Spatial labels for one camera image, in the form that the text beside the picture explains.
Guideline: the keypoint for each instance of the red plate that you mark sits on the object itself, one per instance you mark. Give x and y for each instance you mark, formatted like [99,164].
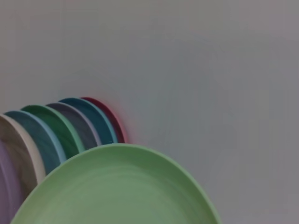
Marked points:
[116,124]

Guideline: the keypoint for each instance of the blue plate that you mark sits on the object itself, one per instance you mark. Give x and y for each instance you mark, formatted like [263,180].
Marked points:
[35,137]

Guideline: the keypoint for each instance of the lilac plate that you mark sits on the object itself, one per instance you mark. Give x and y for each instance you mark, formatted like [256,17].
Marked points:
[6,186]

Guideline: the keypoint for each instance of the light green plate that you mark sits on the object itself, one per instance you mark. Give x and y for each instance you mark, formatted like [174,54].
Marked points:
[116,186]

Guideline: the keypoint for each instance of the dark green plate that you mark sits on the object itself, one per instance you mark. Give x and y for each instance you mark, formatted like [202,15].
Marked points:
[56,130]

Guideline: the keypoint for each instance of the stack of multicoloured plates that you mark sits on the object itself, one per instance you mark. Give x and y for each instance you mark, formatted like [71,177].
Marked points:
[98,119]

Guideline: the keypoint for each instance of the beige plate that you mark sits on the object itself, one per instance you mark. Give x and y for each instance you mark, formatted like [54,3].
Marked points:
[16,149]

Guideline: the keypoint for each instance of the grey purple plate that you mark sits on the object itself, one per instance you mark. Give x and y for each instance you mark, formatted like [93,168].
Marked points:
[77,123]

